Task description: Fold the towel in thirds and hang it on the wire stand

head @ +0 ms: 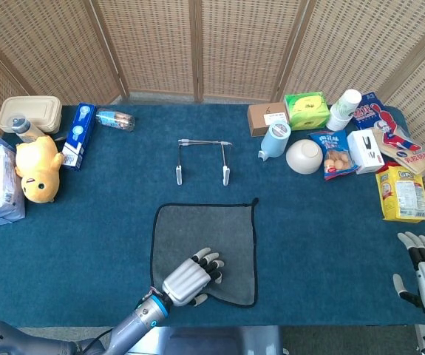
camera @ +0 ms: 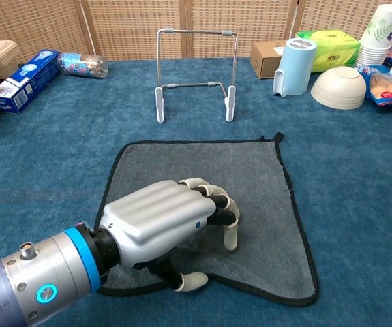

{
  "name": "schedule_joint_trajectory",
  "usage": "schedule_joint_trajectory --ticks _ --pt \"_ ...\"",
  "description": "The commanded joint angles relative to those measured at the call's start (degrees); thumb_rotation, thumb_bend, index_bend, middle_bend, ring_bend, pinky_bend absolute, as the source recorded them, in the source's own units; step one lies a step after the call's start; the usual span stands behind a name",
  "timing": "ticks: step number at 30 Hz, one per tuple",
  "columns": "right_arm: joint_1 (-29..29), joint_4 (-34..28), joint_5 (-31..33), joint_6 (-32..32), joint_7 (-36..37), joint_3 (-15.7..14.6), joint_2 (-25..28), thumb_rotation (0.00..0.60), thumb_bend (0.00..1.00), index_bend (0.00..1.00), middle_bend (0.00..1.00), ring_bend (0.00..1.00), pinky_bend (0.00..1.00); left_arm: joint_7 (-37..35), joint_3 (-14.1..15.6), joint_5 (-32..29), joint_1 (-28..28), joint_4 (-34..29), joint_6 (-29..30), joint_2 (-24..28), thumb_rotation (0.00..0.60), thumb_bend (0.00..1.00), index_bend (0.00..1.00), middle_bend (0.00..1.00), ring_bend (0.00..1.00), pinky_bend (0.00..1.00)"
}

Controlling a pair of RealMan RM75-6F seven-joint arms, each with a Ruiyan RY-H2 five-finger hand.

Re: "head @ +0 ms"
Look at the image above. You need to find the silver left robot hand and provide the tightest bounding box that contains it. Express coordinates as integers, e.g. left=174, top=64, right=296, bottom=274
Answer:
left=161, top=246, right=225, bottom=308

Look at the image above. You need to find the grey and blue cloth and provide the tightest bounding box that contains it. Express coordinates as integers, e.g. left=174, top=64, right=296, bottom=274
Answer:
left=149, top=197, right=260, bottom=308

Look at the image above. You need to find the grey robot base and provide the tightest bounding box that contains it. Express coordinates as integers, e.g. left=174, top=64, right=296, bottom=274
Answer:
left=122, top=325, right=285, bottom=355

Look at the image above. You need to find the yellow tea bag pack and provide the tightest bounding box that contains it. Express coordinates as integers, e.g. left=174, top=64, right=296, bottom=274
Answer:
left=375, top=162, right=425, bottom=224

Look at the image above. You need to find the teal carpet table cover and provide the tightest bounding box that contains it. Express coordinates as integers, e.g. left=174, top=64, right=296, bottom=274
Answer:
left=0, top=103, right=425, bottom=328

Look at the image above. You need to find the beige bag with red text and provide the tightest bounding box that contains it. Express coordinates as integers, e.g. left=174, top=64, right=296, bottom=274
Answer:
left=373, top=125, right=425, bottom=176

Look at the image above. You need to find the white box with black print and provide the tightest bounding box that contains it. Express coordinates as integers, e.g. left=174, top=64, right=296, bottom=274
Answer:
left=346, top=129, right=386, bottom=175

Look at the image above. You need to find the light blue cylindrical container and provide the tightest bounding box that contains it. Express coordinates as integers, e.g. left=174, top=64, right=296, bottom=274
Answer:
left=258, top=120, right=292, bottom=162

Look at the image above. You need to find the blue cookie snack bag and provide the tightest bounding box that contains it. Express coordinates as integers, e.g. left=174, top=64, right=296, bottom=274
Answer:
left=309, top=129, right=360, bottom=181

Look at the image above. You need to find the cream upturned bowl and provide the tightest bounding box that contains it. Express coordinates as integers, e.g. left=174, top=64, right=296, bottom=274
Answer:
left=285, top=138, right=324, bottom=175

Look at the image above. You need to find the clear plastic snack bottle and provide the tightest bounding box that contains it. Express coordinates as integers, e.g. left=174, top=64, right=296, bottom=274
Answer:
left=95, top=107, right=136, bottom=133

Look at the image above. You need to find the brown cardboard box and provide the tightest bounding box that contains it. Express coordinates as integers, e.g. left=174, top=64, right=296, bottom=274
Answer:
left=247, top=102, right=290, bottom=138

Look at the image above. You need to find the blue toothpaste box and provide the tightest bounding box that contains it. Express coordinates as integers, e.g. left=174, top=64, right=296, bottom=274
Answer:
left=61, top=102, right=98, bottom=171

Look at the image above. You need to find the yellow plush toy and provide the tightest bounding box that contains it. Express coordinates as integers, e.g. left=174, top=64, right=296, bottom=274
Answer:
left=14, top=135, right=66, bottom=204

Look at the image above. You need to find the blue box with red figure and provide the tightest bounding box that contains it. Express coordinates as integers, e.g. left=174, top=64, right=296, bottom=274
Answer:
left=352, top=91, right=408, bottom=132

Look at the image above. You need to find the stack of paper cups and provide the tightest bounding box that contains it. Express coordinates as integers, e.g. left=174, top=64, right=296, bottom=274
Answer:
left=325, top=89, right=363, bottom=132

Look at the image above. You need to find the green tissue pack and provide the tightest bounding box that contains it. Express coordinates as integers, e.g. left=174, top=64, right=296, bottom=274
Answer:
left=284, top=91, right=330, bottom=131

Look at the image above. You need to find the bottle with grey cap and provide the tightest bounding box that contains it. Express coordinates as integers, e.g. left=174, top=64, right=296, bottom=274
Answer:
left=11, top=114, right=47, bottom=144

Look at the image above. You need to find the beige lidded lunch box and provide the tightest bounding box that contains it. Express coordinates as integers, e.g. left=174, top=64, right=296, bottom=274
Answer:
left=0, top=95, right=64, bottom=135

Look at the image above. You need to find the wicker folding screen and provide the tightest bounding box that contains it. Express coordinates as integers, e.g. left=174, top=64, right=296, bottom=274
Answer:
left=0, top=0, right=425, bottom=260

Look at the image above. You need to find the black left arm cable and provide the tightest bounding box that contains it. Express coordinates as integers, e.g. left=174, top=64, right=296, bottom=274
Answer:
left=78, top=327, right=114, bottom=353

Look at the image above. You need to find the metal wire stand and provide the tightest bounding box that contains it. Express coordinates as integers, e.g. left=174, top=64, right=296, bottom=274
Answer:
left=175, top=138, right=234, bottom=187

